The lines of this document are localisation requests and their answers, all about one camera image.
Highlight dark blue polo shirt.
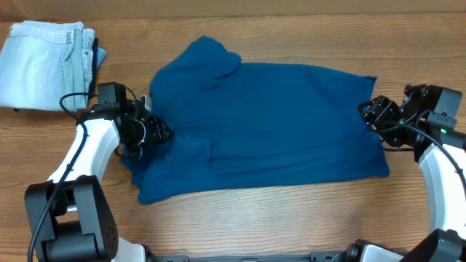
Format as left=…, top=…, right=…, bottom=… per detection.
left=125, top=36, right=390, bottom=205

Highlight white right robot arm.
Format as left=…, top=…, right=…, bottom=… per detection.
left=332, top=84, right=465, bottom=262

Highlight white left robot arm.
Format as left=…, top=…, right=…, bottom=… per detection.
left=24, top=82, right=174, bottom=262

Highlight folded dark navy garment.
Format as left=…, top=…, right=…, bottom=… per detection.
left=89, top=38, right=108, bottom=98

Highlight folded light blue jeans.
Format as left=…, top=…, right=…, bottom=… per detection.
left=1, top=20, right=95, bottom=111

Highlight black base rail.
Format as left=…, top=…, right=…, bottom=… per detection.
left=89, top=250, right=350, bottom=262

